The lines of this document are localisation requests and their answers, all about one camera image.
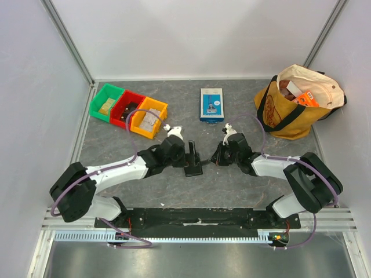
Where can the red plastic bin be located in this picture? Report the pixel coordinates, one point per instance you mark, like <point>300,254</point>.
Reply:
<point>127,103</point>

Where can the black card holder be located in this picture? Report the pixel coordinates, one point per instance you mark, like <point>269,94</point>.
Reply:
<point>193,155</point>

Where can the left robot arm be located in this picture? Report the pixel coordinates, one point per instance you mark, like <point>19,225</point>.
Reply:
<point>76,192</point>

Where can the plastic bags in yellow bin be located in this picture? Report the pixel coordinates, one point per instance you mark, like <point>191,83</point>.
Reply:
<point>149,120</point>

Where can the black parts in red bin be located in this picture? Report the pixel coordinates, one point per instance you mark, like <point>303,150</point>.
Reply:
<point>127,110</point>

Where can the orange box in bag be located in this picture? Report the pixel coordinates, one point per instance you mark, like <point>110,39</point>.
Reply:
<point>306,99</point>

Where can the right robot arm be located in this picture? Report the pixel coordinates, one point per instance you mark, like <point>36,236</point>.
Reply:
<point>313,184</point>

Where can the tan blocks in green bin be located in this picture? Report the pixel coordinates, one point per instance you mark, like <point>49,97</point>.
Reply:
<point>105,108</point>

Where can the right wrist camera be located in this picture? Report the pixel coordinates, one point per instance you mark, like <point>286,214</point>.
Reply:
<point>228,131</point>

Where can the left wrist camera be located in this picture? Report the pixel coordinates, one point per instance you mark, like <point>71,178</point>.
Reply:
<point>173,131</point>

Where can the blue white box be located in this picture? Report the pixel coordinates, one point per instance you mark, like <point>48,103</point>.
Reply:
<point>211,105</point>

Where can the green plastic bin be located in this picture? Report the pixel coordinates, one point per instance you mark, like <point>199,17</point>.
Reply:
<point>103,102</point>

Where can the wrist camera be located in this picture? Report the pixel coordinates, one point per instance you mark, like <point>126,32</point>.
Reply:
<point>173,131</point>
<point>228,131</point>

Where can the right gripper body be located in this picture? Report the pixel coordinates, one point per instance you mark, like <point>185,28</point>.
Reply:
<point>219,154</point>

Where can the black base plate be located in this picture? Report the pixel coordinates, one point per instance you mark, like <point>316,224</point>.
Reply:
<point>197,223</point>

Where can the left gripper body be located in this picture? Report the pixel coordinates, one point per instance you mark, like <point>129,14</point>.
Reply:
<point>178,161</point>

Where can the yellow canvas tote bag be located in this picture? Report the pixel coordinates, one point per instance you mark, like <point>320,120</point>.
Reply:
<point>283,118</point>

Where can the yellow plastic bin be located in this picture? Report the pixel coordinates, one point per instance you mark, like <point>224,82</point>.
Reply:
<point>139,115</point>

